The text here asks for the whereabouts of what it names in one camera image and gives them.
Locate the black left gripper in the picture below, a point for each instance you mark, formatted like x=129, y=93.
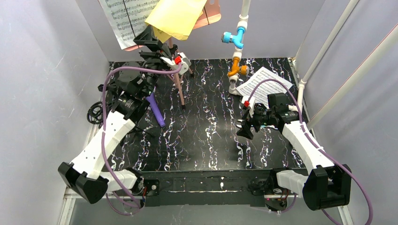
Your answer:
x=156, y=49

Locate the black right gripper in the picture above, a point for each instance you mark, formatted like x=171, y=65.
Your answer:
x=252, y=121

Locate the yellow sheet music page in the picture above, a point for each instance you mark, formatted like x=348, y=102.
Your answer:
x=174, y=18

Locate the sheet music book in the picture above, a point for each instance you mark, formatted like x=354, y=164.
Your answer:
x=270, y=87

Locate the purple microphone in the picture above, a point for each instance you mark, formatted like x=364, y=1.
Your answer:
x=155, y=110

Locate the black tripod mic stand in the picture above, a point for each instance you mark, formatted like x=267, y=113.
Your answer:
x=95, y=117

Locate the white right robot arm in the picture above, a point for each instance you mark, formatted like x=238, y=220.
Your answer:
x=327, y=185

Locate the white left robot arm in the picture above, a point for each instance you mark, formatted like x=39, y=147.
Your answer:
x=90, y=174

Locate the orange pipe valve fitting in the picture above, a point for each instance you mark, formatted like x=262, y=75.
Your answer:
x=236, y=69

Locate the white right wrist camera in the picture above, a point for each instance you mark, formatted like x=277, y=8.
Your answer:
x=248, y=103

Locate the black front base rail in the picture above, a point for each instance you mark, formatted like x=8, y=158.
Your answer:
x=223, y=187

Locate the white PVC pipe frame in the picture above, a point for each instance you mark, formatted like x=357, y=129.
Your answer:
x=243, y=21

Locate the white wall pipe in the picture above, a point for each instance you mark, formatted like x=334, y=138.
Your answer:
x=340, y=22

